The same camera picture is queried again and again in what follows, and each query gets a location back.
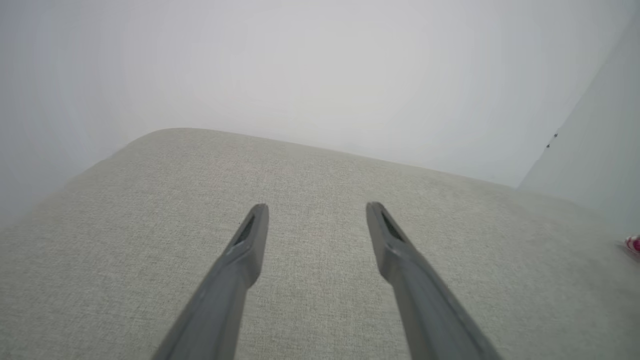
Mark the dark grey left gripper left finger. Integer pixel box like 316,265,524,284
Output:
151,203,270,360

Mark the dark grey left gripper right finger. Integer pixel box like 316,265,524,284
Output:
366,201,503,360

